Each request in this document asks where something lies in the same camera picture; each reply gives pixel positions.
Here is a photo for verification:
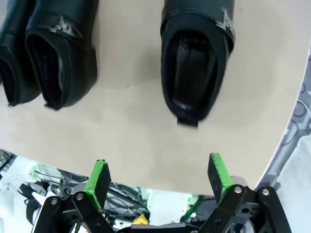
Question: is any white side panel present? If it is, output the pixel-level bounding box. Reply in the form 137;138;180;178
267;82;311;233

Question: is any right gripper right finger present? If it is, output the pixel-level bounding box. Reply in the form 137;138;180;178
200;152;292;233

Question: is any yellow emergency stop button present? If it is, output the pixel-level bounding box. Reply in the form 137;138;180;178
135;213;149;225

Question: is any black leather buckle loafer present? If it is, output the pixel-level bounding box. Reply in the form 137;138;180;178
0;0;42;107
159;0;236;127
25;0;98;111

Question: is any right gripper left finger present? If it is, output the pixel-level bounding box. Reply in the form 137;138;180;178
34;159;115;233

